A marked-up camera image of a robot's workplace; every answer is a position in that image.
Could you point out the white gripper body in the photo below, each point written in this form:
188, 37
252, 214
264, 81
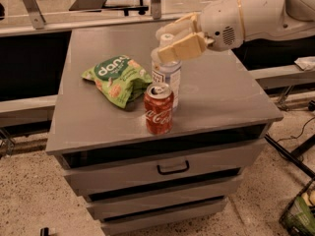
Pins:
220, 24

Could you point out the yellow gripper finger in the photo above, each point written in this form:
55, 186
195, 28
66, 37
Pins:
180, 47
188, 23

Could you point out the clear plastic water bottle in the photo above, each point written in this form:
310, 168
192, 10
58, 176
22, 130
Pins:
167, 73

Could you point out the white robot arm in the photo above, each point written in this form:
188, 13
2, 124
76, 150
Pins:
276, 19

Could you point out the red coke can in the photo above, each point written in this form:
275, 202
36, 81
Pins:
158, 102

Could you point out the green chip bag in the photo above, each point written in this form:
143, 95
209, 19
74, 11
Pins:
120, 79

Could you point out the grey drawer cabinet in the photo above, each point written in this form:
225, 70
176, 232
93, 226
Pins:
138, 168

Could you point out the grey metal bracket middle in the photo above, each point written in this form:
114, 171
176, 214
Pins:
156, 9

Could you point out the grey metal bracket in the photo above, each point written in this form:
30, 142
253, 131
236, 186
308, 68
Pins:
37, 19
156, 9

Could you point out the black drawer handle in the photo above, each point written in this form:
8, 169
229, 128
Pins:
173, 169

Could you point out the grey metal bracket left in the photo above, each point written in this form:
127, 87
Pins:
37, 19

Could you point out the black wire basket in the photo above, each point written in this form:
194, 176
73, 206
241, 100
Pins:
298, 217

